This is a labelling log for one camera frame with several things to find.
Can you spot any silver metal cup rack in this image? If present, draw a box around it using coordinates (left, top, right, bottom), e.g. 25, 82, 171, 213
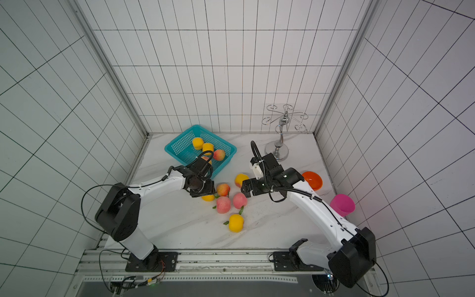
262, 103, 309, 161

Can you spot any pink plastic goblet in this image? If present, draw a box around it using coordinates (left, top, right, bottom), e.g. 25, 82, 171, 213
330, 194, 356, 217

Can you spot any teal plastic basket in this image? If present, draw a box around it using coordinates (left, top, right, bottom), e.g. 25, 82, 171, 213
165, 125, 237, 178

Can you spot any orange plastic bowl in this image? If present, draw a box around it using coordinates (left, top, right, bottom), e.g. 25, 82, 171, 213
302, 171, 324, 191

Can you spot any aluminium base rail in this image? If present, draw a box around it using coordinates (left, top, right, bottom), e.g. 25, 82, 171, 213
76, 249, 340, 285

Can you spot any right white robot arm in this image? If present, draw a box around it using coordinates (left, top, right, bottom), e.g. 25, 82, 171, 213
241, 152, 377, 288

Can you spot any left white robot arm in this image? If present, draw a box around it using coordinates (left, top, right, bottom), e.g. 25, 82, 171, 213
95, 159, 215, 262

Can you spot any orange red peach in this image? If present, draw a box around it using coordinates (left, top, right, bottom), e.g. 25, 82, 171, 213
216, 183, 231, 197
213, 149, 226, 162

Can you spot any yellow peach red spot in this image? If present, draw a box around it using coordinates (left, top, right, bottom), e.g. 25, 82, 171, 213
202, 142, 214, 152

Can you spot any yellow peach top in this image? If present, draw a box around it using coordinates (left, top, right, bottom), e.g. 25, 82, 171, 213
235, 173, 249, 188

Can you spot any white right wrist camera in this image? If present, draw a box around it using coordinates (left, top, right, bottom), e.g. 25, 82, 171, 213
251, 163, 263, 179

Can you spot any pink peach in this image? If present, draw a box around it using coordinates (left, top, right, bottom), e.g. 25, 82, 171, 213
215, 196, 231, 214
233, 193, 247, 209

